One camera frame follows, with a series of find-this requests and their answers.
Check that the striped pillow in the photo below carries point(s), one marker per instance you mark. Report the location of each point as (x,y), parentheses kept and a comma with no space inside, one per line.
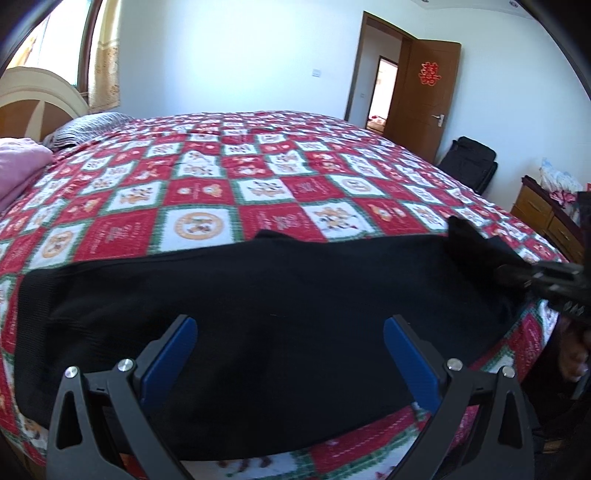
(87,127)

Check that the person's right hand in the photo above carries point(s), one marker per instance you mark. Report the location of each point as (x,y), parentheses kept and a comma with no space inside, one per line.
(575,360)

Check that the wooden cabinet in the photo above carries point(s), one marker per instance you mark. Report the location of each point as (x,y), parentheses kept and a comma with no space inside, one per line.
(535,207)

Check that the folded pink blanket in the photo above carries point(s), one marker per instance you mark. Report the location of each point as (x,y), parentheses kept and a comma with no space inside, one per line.
(18,170)

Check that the red paper door decoration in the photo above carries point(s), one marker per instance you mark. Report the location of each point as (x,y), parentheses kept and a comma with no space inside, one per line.
(429,74)

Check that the brown wooden door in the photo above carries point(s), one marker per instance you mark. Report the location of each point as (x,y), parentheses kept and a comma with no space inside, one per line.
(415,120)

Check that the dark red cloth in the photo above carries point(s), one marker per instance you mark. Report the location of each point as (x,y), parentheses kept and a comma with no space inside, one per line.
(563,197)

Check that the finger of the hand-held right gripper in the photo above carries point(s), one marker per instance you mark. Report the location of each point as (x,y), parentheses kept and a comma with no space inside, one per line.
(521,274)

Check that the red printed patchwork bed cover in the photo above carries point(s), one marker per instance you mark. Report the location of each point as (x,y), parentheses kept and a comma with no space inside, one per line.
(198,189)

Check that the cream and wood headboard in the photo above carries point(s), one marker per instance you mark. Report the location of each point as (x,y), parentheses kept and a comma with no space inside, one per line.
(27,92)

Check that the brown door frame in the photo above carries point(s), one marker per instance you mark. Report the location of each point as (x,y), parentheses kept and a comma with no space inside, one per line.
(358,64)

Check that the window with brown frame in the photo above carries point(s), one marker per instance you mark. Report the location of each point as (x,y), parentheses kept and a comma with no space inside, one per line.
(85,41)

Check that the black folding chair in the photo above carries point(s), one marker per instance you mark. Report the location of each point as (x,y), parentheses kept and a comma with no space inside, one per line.
(468,159)

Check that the yellow patterned curtain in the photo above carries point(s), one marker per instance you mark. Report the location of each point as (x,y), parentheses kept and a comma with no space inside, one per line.
(105,60)

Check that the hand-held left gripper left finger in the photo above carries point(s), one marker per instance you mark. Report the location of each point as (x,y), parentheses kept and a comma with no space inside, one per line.
(168,355)

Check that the black pants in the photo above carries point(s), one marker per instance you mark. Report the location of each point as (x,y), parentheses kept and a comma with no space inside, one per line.
(277,314)

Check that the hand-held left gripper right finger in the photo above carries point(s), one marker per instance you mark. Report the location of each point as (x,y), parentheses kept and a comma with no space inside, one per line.
(413,360)

